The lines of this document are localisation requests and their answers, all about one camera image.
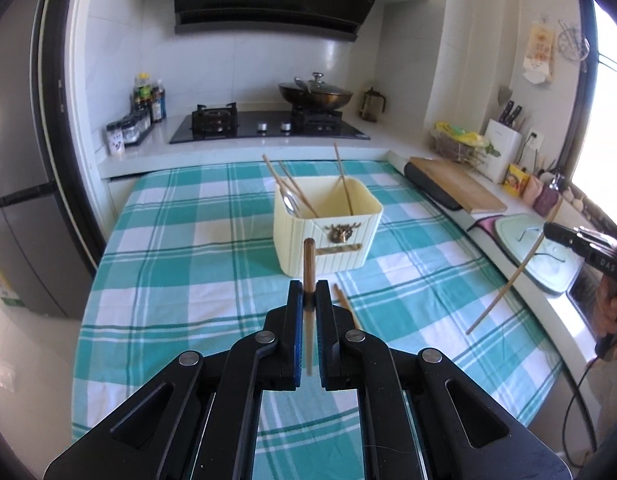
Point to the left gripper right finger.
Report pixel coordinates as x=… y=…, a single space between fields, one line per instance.
x=332 y=323

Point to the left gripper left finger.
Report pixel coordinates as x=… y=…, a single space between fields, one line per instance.
x=281 y=368

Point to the dark wooden chopstick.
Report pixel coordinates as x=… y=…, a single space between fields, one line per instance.
x=343 y=178

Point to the metal spoon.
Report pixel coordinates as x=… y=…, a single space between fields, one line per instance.
x=293 y=204

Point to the person's right hand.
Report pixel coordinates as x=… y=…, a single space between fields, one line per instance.
x=605 y=310

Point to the green pot lid board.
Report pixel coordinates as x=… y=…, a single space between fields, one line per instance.
x=552 y=266

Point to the cream plastic utensil box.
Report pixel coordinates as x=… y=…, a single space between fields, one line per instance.
x=342 y=241

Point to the yellow snack packet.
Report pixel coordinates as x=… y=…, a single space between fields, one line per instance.
x=515 y=181

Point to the pink cloth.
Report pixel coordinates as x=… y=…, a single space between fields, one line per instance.
x=487 y=224

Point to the wooden cutting board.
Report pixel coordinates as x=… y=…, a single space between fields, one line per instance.
x=469 y=193

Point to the white knife block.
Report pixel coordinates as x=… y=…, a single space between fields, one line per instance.
x=504 y=142

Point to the black rolled mat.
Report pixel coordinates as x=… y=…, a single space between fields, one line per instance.
x=429 y=187

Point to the dark glass kettle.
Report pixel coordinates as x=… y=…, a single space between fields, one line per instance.
x=373 y=105

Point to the black gas stove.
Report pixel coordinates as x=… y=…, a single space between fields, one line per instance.
x=226 y=123

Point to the black wok with lid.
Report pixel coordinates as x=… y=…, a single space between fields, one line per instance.
x=314 y=94

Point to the grey refrigerator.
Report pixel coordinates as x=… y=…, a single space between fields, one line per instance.
x=38 y=255

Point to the spice jar rack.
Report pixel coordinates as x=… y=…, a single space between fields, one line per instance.
x=127 y=132

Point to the sauce bottles group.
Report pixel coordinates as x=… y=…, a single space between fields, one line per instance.
x=149 y=95

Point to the wire basket with yellow bag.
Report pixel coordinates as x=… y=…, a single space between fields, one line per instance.
x=462 y=146

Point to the hanging wall calendar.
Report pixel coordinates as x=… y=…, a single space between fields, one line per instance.
x=538 y=63

